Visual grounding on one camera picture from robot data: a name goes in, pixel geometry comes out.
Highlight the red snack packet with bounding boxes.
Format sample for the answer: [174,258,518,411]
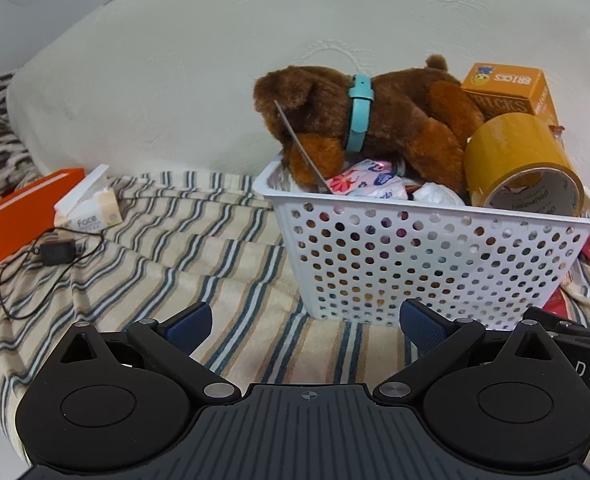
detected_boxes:
[545,285,590,331]

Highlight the plain orange box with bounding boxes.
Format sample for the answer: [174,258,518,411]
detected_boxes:
[0,167,86,271]

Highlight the brown plush dog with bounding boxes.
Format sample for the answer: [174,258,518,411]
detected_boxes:
[253,54,486,193]

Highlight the floral print tissue packet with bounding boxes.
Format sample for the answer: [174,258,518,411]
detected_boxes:
[325,158,408,198]

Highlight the white perforated plastic basket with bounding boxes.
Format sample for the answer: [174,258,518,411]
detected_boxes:
[252,160,590,330]

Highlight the white beige tissue packet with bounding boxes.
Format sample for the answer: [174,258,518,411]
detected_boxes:
[54,164,123,233]

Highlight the black charger with cable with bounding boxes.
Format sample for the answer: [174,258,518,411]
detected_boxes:
[0,227,106,321]

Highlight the white pillow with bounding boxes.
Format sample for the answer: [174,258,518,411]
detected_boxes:
[5,0,590,231]

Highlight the black paper hang tag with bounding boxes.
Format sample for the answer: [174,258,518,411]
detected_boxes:
[274,100,332,195]

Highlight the yellow tape roll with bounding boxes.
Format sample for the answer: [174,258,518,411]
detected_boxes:
[464,112,586,209]

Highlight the striped bed sheet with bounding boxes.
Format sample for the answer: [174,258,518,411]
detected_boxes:
[0,170,590,480]

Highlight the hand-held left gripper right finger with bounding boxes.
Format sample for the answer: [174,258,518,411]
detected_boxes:
[374,298,560,407]

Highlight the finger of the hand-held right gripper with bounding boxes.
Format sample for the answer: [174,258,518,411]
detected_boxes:
[523,306,590,345]

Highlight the orange cartoon print box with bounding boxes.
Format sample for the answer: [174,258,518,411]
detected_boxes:
[460,62,560,128]

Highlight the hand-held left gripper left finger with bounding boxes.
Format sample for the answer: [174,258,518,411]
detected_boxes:
[55,301,243,407]

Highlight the white plastic bag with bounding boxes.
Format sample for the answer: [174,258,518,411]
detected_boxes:
[412,182,466,207]

